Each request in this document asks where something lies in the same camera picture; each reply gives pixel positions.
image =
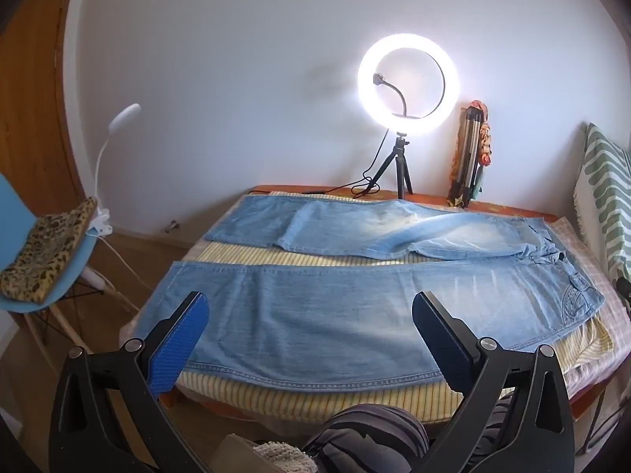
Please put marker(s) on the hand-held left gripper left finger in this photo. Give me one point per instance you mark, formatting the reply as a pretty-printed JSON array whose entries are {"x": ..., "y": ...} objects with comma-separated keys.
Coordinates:
[{"x": 177, "y": 345}]

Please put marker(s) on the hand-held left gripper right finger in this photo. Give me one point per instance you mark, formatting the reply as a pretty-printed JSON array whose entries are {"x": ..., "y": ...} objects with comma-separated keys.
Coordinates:
[{"x": 443, "y": 345}]

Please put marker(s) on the light blue denim pants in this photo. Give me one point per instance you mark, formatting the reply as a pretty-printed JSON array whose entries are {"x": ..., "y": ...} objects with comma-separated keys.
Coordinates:
[{"x": 320, "y": 305}]

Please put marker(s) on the dark striped fabric bundle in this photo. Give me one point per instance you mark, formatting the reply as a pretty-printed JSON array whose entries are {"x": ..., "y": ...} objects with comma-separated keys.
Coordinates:
[{"x": 374, "y": 438}]

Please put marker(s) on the metal door stopper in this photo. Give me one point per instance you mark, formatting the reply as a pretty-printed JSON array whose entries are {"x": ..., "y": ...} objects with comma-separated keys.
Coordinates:
[{"x": 172, "y": 226}]

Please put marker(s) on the blue plastic chair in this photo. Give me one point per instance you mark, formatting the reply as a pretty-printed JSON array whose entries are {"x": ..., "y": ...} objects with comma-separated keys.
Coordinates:
[{"x": 69, "y": 276}]

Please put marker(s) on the yellow striped blanket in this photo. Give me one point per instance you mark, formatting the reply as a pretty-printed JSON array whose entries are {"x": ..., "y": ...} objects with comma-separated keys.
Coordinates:
[{"x": 315, "y": 399}]

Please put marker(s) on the orange wooden table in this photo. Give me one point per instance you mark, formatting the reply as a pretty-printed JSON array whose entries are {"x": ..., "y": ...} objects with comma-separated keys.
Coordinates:
[{"x": 517, "y": 211}]

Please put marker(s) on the beige knitted cloth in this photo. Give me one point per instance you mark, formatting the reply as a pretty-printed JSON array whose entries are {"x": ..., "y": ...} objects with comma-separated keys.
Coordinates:
[{"x": 283, "y": 458}]

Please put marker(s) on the leopard print cushion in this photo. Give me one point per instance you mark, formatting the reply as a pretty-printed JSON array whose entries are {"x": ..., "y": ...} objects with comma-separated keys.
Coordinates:
[{"x": 44, "y": 251}]

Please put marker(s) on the pink checkered sheet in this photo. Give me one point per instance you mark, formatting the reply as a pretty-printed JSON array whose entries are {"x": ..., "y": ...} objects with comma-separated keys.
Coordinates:
[{"x": 611, "y": 320}]

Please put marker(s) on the black tripod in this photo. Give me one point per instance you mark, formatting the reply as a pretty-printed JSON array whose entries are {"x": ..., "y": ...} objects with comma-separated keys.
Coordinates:
[{"x": 400, "y": 157}]

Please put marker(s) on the folded metal stand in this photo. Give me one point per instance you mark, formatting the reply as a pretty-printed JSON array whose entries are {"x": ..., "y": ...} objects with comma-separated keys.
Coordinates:
[{"x": 471, "y": 148}]

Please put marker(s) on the green white patterned cushion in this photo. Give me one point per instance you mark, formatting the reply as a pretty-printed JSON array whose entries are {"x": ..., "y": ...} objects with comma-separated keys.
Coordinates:
[{"x": 601, "y": 192}]

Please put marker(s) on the white clip lamp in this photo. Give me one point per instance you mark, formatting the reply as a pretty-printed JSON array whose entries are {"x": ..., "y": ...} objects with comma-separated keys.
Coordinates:
[{"x": 123, "y": 116}]

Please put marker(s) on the wooden door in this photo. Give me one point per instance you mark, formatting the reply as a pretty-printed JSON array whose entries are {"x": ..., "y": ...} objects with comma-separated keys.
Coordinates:
[{"x": 29, "y": 108}]

